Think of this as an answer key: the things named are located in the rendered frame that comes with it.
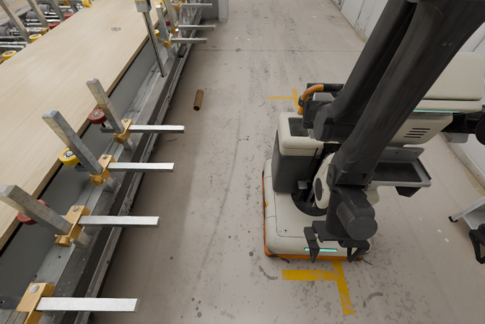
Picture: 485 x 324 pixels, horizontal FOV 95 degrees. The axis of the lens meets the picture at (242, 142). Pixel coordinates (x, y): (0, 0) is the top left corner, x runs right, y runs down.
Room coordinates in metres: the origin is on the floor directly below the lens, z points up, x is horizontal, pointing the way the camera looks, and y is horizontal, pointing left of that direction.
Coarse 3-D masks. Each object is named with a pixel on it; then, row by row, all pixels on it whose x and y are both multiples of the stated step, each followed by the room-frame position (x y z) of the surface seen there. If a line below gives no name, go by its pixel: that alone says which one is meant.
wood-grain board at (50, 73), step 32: (96, 0) 2.64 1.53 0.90; (128, 0) 2.65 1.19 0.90; (160, 0) 2.65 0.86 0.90; (64, 32) 1.82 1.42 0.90; (96, 32) 1.82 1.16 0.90; (128, 32) 1.83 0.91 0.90; (32, 64) 1.33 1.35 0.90; (64, 64) 1.33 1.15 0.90; (96, 64) 1.33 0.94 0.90; (128, 64) 1.37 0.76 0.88; (0, 96) 0.99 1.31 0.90; (32, 96) 0.99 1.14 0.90; (64, 96) 0.99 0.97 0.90; (0, 128) 0.74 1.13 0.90; (32, 128) 0.74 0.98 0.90; (0, 160) 0.55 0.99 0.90; (32, 160) 0.55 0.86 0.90; (32, 192) 0.41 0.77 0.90; (0, 224) 0.29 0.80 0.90
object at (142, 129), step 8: (104, 128) 0.82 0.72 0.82; (112, 128) 0.82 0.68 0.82; (128, 128) 0.82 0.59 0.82; (136, 128) 0.82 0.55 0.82; (144, 128) 0.82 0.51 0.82; (152, 128) 0.82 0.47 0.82; (160, 128) 0.82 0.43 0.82; (168, 128) 0.82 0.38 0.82; (176, 128) 0.82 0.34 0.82; (184, 128) 0.84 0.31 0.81
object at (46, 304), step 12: (0, 300) 0.09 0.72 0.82; (12, 300) 0.09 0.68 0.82; (48, 300) 0.09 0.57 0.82; (60, 300) 0.09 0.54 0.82; (72, 300) 0.09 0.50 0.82; (84, 300) 0.09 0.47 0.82; (96, 300) 0.09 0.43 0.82; (108, 300) 0.09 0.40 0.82; (120, 300) 0.09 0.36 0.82; (132, 300) 0.09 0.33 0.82
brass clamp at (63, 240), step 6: (72, 210) 0.37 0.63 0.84; (78, 210) 0.37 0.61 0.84; (84, 210) 0.37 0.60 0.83; (66, 216) 0.34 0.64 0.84; (72, 216) 0.34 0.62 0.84; (78, 216) 0.34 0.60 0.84; (72, 222) 0.32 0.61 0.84; (72, 228) 0.30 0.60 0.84; (78, 228) 0.31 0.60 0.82; (72, 234) 0.28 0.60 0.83; (78, 234) 0.29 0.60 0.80; (54, 240) 0.26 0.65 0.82; (60, 240) 0.26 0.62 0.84; (66, 240) 0.26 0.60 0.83; (72, 240) 0.26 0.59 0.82; (60, 246) 0.25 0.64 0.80; (66, 246) 0.25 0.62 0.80
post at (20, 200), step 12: (0, 192) 0.29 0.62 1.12; (12, 192) 0.29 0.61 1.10; (24, 192) 0.31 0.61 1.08; (12, 204) 0.28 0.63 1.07; (24, 204) 0.28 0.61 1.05; (36, 204) 0.30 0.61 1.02; (36, 216) 0.28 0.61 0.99; (48, 216) 0.29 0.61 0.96; (60, 216) 0.31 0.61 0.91; (48, 228) 0.28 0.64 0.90; (60, 228) 0.28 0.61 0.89; (84, 240) 0.29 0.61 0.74
